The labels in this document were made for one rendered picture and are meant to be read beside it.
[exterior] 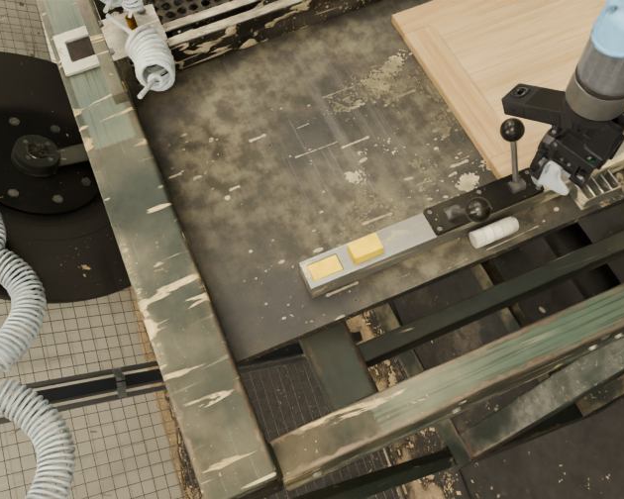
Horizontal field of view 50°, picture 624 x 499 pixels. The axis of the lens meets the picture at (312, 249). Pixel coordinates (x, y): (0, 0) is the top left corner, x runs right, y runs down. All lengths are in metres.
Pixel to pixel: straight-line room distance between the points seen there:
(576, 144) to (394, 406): 0.43
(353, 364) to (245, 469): 0.27
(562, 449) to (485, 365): 1.91
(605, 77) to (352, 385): 0.57
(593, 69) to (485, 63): 0.53
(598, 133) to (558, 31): 0.54
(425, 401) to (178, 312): 0.38
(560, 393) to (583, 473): 1.04
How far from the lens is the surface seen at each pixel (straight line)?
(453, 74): 1.32
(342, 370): 1.08
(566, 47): 1.42
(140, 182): 1.12
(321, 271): 1.06
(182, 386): 0.96
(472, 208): 1.00
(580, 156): 0.95
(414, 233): 1.09
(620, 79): 0.85
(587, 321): 1.08
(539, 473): 3.01
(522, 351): 1.03
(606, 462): 2.83
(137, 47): 1.15
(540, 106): 0.96
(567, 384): 1.87
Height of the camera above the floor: 2.33
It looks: 38 degrees down
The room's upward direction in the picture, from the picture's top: 95 degrees counter-clockwise
